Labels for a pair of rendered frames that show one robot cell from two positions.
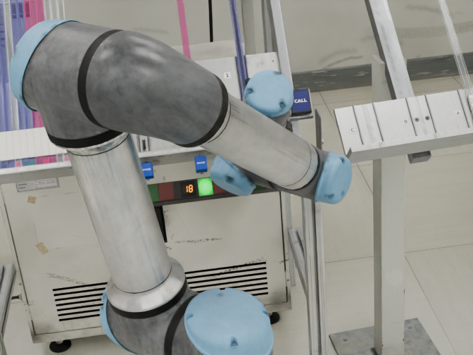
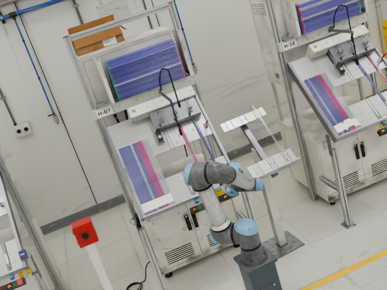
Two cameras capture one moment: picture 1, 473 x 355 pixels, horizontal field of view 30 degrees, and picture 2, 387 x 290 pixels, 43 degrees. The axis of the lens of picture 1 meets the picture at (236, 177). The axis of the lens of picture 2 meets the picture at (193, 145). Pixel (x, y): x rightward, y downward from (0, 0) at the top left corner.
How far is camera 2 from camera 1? 1.50 m
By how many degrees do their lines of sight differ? 10
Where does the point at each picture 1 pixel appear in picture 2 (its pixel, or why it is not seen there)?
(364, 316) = (269, 235)
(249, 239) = not seen: hidden behind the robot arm
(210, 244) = not seen: hidden behind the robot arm
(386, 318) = (277, 231)
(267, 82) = (234, 164)
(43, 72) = (194, 175)
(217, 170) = (227, 190)
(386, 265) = (273, 213)
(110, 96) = (213, 176)
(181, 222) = (202, 218)
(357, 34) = (230, 138)
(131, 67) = (216, 168)
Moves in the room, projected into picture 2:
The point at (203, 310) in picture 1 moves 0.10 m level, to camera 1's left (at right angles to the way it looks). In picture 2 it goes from (238, 224) to (221, 231)
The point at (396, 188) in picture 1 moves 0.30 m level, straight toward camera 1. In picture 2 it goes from (269, 187) to (277, 206)
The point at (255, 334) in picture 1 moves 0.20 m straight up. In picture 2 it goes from (253, 225) to (244, 193)
